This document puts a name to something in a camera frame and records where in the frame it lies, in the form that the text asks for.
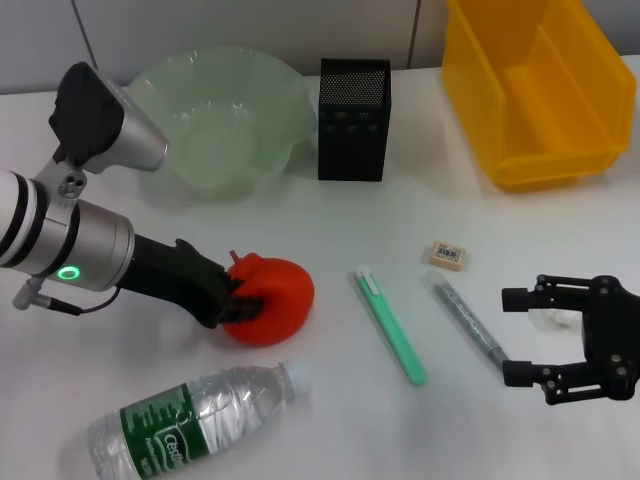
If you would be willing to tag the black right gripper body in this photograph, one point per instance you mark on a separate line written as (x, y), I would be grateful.
(615, 335)

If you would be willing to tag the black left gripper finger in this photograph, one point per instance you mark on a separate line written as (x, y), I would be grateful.
(245, 307)
(234, 284)

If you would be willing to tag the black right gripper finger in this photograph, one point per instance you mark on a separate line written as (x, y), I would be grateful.
(517, 300)
(520, 374)

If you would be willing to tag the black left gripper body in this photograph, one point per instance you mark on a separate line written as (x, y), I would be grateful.
(180, 275)

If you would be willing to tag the red tomato toy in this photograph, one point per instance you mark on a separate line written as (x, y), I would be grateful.
(282, 310)

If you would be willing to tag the white paper ball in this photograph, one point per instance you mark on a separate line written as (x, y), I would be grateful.
(562, 319)

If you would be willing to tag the clear green-label water bottle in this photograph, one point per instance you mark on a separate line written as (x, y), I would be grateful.
(225, 405)

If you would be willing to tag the mint green pen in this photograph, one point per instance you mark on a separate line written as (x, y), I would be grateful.
(392, 330)

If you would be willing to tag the grey marker pen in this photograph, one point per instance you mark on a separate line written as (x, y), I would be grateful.
(462, 312)

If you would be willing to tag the beige eraser with barcode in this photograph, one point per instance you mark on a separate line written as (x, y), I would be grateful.
(449, 256)

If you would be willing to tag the green glass fruit plate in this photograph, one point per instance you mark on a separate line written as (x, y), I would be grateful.
(235, 140)

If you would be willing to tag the black mesh pen holder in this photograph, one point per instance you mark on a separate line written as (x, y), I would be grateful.
(352, 145)

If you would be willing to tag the yellow plastic bin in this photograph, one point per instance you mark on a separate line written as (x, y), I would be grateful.
(550, 125)

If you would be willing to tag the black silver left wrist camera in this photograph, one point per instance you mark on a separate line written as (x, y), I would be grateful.
(95, 120)

